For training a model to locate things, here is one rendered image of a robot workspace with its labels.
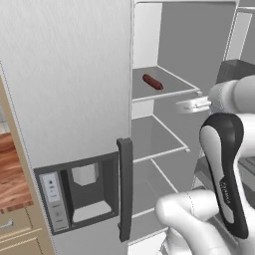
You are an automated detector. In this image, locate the silver fridge door with dispenser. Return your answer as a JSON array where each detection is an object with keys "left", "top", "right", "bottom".
[{"left": 0, "top": 0, "right": 133, "bottom": 255}]

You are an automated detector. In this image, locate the glass fridge shelf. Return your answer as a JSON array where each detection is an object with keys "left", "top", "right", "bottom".
[
  {"left": 131, "top": 65, "right": 202, "bottom": 103},
  {"left": 130, "top": 114, "right": 191, "bottom": 164},
  {"left": 131, "top": 157, "right": 180, "bottom": 219}
]

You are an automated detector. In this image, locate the red-brown sausage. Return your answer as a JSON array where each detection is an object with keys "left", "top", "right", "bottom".
[{"left": 141, "top": 74, "right": 164, "bottom": 92}]

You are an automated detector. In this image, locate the beige drawer front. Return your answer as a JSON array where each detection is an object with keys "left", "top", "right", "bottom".
[{"left": 0, "top": 207, "right": 34, "bottom": 241}]

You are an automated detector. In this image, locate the open fridge door with bins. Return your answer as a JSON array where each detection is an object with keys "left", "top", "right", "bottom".
[{"left": 192, "top": 0, "right": 255, "bottom": 213}]

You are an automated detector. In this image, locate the silver drawer handle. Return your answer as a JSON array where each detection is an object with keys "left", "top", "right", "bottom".
[{"left": 0, "top": 218, "right": 14, "bottom": 232}]

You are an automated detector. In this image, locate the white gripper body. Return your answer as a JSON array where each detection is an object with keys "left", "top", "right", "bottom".
[{"left": 174, "top": 96, "right": 212, "bottom": 116}]

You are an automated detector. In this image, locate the dark grey fridge door handle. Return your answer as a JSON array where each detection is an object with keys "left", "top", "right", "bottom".
[{"left": 116, "top": 136, "right": 134, "bottom": 243}]

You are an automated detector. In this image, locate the silver fridge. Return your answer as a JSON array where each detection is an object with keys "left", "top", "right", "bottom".
[{"left": 128, "top": 0, "right": 255, "bottom": 255}]

